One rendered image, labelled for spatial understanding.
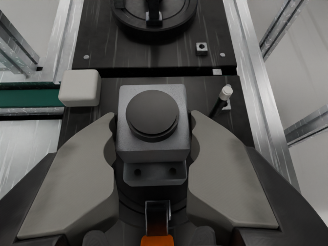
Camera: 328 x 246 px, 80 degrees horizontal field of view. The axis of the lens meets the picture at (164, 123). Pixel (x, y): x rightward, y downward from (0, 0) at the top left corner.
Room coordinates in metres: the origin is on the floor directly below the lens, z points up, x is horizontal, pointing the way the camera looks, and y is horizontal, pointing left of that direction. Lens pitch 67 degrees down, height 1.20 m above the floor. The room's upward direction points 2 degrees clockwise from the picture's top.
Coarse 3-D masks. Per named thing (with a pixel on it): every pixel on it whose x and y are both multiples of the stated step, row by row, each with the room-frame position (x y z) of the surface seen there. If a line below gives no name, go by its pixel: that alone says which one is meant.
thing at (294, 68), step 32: (0, 0) 0.45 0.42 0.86; (32, 0) 0.46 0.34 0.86; (256, 0) 0.49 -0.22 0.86; (320, 0) 0.50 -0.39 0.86; (32, 32) 0.35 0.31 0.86; (256, 32) 0.38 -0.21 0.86; (288, 32) 0.39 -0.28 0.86; (320, 32) 0.39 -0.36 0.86; (288, 64) 0.29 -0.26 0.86; (320, 64) 0.30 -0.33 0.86; (288, 96) 0.21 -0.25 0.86; (320, 96) 0.22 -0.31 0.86; (320, 160) 0.08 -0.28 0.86; (320, 192) 0.03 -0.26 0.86
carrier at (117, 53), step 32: (96, 0) 0.32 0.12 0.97; (128, 0) 0.29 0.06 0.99; (160, 0) 0.29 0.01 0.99; (192, 0) 0.30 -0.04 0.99; (96, 32) 0.24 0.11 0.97; (128, 32) 0.24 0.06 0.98; (160, 32) 0.23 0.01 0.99; (192, 32) 0.25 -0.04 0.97; (224, 32) 0.26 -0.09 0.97; (96, 64) 0.18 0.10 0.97; (128, 64) 0.19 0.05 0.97; (160, 64) 0.19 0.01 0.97; (192, 64) 0.19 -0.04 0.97; (224, 64) 0.19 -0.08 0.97
